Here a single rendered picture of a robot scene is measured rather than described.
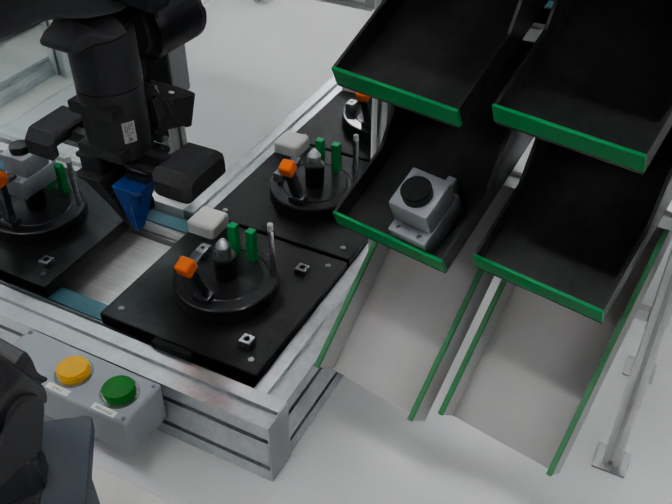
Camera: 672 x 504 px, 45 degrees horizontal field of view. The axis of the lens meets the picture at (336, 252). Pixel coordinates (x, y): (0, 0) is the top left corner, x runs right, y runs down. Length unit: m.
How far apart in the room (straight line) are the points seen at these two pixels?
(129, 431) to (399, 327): 0.34
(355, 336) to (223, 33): 1.25
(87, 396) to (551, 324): 0.54
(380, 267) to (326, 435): 0.24
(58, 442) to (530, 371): 0.49
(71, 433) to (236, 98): 1.06
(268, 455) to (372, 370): 0.16
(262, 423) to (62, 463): 0.24
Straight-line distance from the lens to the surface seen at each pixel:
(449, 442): 1.07
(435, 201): 0.76
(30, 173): 1.24
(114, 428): 1.00
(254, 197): 1.27
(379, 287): 0.95
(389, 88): 0.71
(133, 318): 1.09
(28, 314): 1.15
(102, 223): 1.26
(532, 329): 0.91
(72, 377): 1.03
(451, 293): 0.92
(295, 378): 1.00
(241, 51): 1.98
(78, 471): 0.83
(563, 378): 0.90
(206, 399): 0.99
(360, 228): 0.82
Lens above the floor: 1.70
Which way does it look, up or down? 39 degrees down
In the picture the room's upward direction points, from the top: straight up
